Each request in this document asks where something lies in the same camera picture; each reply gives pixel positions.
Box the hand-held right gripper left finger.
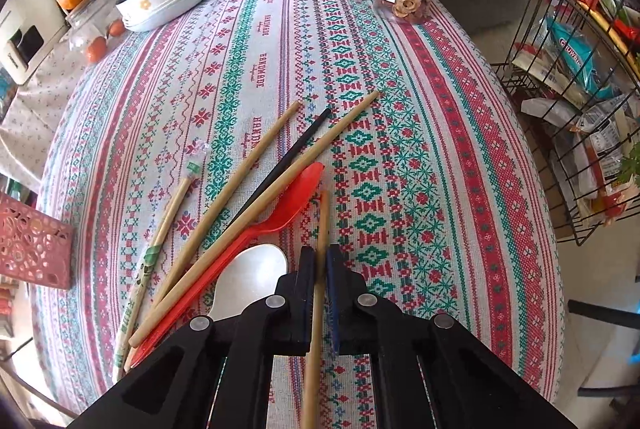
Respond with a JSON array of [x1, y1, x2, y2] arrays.
[[65, 246, 317, 429]]

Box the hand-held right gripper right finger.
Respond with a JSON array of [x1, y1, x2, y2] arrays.
[[326, 245, 576, 429]]

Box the bamboo chopstick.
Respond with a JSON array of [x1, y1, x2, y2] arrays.
[[128, 91, 382, 350], [122, 101, 302, 372], [301, 190, 330, 429]]

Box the white plastic spoon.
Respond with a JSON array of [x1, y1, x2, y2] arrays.
[[207, 243, 289, 322]]

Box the red plastic spoon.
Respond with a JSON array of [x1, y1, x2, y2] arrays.
[[129, 162, 326, 367]]

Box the black chopstick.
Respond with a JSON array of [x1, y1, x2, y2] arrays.
[[220, 108, 333, 235]]

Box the green printed chopstick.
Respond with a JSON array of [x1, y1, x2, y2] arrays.
[[112, 141, 208, 382]]

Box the pink perforated utensil basket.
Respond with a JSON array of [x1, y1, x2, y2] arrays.
[[0, 191, 75, 291]]

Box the red green patterned tablecloth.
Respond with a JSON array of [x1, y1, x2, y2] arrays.
[[30, 0, 566, 429]]

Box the white printed packet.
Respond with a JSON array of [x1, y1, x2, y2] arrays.
[[575, 106, 638, 226]]

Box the floral side table cloth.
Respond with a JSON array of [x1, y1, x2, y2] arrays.
[[0, 39, 92, 194]]

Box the blue snack packet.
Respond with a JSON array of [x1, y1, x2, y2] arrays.
[[545, 16, 622, 100]]

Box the glass jar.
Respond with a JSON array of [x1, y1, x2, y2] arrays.
[[65, 6, 127, 64]]

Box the cream air fryer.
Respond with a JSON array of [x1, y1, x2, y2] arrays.
[[0, 0, 68, 84]]

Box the black wire rack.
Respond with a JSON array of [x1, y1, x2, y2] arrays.
[[492, 0, 640, 247]]

